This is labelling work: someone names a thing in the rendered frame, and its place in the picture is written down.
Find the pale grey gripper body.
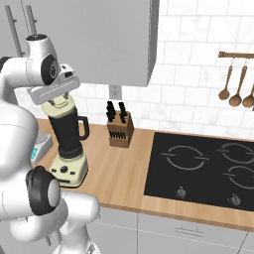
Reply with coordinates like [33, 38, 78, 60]
[27, 76, 81, 105]

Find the cream blender lid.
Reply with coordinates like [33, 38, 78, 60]
[39, 94, 75, 117]

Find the cream blender with black jar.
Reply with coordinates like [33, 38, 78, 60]
[48, 104, 91, 190]

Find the grey kitchen scale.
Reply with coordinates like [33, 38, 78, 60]
[30, 132, 55, 165]

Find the wooden knife block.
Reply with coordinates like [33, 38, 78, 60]
[106, 111, 135, 149]

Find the grey base cupboard door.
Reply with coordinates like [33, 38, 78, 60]
[86, 205, 140, 254]

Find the grey hob knob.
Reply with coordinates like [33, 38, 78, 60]
[176, 186, 188, 198]
[229, 193, 242, 206]

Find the black hob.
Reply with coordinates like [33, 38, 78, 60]
[143, 131, 254, 213]

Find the wooden hanging spoon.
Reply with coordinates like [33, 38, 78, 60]
[217, 64, 234, 101]
[228, 64, 249, 108]
[241, 82, 254, 109]

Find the grey drawer front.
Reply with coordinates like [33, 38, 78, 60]
[136, 212, 250, 254]

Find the black-handled knife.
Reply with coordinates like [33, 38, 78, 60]
[117, 101, 130, 124]
[105, 100, 118, 124]

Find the white wall socket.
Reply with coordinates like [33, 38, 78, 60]
[108, 84, 122, 100]

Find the grey wall cupboard door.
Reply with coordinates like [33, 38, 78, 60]
[20, 0, 161, 88]
[0, 0, 32, 61]

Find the grey cupboard bar handle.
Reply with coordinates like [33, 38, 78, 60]
[25, 4, 38, 37]
[4, 5, 26, 58]

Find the wooden wall rail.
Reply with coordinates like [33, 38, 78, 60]
[217, 51, 254, 61]

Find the grey drawer handle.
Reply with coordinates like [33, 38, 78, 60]
[175, 225, 205, 238]

